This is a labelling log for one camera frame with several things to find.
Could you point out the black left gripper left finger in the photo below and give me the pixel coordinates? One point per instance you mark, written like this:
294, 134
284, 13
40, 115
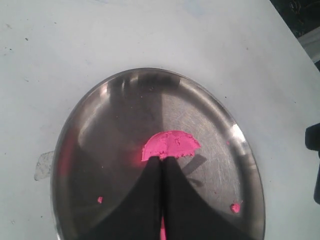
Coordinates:
139, 216

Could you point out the small pink clay crumb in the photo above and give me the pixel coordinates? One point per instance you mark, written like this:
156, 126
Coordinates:
235, 207

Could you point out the round stainless steel plate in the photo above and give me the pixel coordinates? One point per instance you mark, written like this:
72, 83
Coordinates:
99, 150

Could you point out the tiny pink crumb on plate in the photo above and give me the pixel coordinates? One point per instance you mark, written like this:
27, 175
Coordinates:
100, 199

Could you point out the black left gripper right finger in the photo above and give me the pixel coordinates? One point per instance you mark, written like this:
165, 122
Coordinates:
186, 215

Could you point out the pink dough lump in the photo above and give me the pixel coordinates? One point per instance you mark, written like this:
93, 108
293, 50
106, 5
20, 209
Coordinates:
172, 143

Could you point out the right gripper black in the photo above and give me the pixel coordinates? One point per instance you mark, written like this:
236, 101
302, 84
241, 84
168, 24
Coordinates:
312, 142

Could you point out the clear tape piece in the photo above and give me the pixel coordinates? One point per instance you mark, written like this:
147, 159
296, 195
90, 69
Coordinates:
43, 166

